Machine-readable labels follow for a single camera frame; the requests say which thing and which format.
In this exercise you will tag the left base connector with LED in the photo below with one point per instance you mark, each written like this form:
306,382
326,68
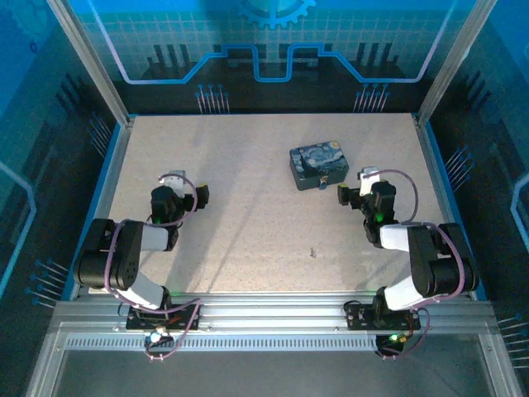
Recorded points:
158,336

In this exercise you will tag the base connector with led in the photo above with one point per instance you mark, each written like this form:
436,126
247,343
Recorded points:
392,341
158,336

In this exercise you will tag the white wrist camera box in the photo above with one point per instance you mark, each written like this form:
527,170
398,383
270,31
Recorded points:
367,180
177,180

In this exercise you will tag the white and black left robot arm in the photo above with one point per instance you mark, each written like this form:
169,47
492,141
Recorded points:
128,256

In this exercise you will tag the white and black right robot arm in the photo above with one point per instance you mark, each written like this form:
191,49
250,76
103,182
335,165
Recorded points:
425,256

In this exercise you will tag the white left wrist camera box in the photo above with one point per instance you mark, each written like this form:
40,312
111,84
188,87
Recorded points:
177,180

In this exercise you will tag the aluminium upright frame post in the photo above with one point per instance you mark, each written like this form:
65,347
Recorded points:
89,58
452,58

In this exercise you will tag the starry night print box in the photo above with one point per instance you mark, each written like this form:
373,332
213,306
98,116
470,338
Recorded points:
318,159

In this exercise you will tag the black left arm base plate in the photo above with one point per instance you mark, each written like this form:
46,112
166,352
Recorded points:
186,318

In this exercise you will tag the aluminium front frame rail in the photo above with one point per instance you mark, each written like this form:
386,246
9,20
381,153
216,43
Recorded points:
268,308

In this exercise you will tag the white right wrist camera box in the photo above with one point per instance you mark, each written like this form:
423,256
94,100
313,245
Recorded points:
367,180

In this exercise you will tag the right base connector with LED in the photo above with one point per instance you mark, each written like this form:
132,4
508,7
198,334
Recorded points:
392,341

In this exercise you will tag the aluminium side frame rail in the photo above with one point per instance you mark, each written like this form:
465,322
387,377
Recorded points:
438,173
115,165

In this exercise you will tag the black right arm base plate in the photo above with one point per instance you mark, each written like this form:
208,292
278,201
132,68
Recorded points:
359,316

